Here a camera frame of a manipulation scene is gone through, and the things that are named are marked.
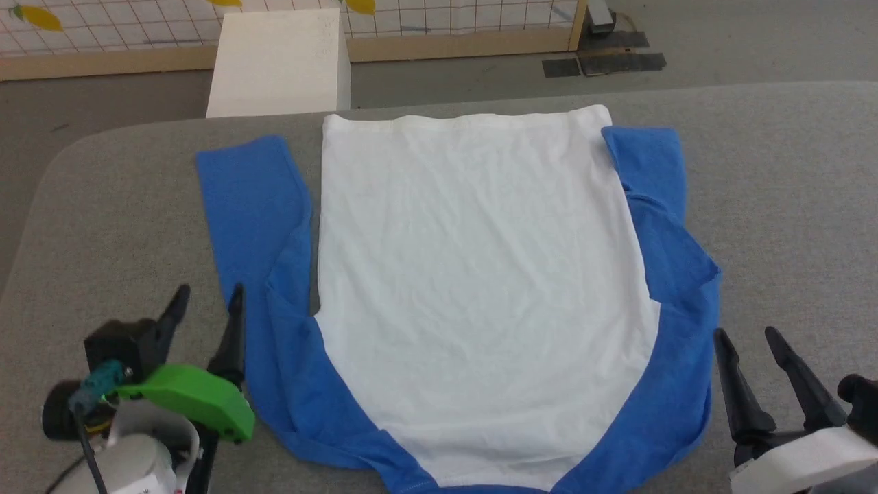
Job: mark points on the large black floor tape patch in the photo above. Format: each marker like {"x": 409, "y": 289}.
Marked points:
{"x": 621, "y": 62}

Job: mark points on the white and blue shirt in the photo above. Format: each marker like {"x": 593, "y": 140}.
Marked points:
{"x": 480, "y": 288}

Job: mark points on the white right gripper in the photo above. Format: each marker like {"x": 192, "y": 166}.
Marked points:
{"x": 802, "y": 460}

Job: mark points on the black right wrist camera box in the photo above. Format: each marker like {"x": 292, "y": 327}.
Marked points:
{"x": 863, "y": 405}

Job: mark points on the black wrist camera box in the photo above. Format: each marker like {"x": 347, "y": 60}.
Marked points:
{"x": 863, "y": 405}
{"x": 120, "y": 346}

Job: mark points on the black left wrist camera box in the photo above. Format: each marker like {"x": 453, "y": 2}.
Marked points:
{"x": 120, "y": 346}

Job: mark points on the white rectangular box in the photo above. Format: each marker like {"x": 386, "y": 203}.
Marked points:
{"x": 278, "y": 62}

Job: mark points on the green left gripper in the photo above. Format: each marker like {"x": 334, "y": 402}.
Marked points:
{"x": 199, "y": 398}

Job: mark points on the small black floor tape patch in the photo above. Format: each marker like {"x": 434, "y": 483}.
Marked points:
{"x": 561, "y": 67}

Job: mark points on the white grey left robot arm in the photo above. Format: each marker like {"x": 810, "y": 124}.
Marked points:
{"x": 134, "y": 460}

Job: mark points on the grey metal frame foot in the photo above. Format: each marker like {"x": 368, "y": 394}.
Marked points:
{"x": 600, "y": 17}

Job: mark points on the black cylinder on left wrist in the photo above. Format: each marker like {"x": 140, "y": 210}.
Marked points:
{"x": 58, "y": 412}

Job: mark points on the lemon print grid panel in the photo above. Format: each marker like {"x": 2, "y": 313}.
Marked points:
{"x": 137, "y": 20}

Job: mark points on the lemon-print grid divider screen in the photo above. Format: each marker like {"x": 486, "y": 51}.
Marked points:
{"x": 446, "y": 46}

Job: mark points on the grey fabric padded table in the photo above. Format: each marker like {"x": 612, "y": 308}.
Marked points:
{"x": 789, "y": 206}

